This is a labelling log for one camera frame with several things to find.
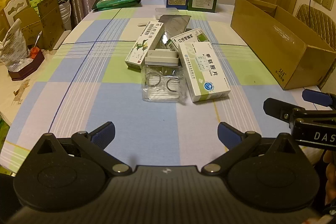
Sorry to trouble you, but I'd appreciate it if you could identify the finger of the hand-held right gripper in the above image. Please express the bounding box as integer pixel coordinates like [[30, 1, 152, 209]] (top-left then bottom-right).
[[263, 97, 336, 130], [302, 89, 336, 109]]

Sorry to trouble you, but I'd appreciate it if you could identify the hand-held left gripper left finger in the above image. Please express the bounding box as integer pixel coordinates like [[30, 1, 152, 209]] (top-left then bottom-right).
[[31, 122, 132, 177]]

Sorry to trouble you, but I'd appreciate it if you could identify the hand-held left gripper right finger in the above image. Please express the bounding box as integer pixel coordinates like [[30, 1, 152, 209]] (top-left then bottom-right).
[[201, 122, 302, 176]]

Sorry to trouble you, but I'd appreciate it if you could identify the brown cardboard box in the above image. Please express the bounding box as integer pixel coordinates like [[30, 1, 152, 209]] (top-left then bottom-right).
[[230, 0, 336, 90]]

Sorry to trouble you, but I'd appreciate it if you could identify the white bird print medicine box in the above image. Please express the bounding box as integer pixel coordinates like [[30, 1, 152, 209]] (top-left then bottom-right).
[[125, 21, 166, 71]]

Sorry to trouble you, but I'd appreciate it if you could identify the person's right hand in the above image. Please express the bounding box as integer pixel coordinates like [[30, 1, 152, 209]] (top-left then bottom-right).
[[325, 158, 336, 203]]

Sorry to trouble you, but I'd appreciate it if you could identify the large white green medicine box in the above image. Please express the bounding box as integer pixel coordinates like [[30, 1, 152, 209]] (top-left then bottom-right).
[[178, 42, 231, 103]]

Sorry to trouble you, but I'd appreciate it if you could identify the clear blister pack with rings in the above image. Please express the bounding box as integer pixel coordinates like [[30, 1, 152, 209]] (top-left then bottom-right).
[[142, 65, 187, 104]]

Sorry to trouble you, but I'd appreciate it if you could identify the quilted chair cover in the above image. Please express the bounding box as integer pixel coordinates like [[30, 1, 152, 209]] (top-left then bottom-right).
[[295, 4, 336, 52]]

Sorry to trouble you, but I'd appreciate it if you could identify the dark red box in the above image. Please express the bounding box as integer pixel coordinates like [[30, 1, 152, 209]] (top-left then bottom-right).
[[8, 49, 45, 81]]

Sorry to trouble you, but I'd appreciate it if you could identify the silver foil pouch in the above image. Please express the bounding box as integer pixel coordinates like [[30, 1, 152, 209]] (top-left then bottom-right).
[[157, 14, 192, 50]]

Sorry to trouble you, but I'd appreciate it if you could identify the large brown cardboard carton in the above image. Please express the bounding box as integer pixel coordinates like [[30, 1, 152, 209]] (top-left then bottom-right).
[[13, 0, 65, 51]]

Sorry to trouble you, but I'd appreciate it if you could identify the white bucket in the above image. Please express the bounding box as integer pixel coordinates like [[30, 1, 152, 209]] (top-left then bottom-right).
[[57, 0, 72, 31]]

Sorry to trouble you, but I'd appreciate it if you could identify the crinkled clear plastic bag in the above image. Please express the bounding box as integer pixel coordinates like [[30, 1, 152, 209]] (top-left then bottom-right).
[[0, 18, 28, 71]]

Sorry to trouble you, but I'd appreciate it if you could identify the green plastic packet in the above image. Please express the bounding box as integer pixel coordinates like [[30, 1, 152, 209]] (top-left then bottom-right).
[[92, 0, 142, 12]]

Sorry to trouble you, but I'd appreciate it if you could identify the white carved board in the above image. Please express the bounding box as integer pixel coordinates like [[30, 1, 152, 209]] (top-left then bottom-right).
[[4, 0, 29, 25]]

